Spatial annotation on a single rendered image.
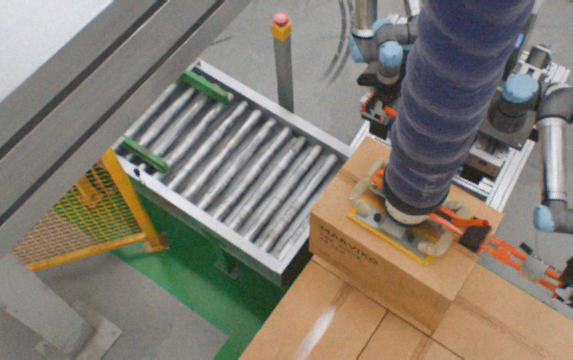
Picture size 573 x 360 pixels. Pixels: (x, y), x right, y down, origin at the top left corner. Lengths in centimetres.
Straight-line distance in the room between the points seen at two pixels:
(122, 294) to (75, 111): 323
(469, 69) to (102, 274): 256
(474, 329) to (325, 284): 65
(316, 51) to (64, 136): 385
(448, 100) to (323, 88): 244
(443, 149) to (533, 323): 133
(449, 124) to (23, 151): 146
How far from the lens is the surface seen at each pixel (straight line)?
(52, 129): 39
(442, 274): 241
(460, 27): 146
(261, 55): 421
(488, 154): 276
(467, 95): 166
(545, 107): 222
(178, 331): 349
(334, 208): 246
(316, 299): 290
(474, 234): 233
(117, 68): 40
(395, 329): 289
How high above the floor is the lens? 332
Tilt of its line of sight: 61 degrees down
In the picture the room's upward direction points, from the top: straight up
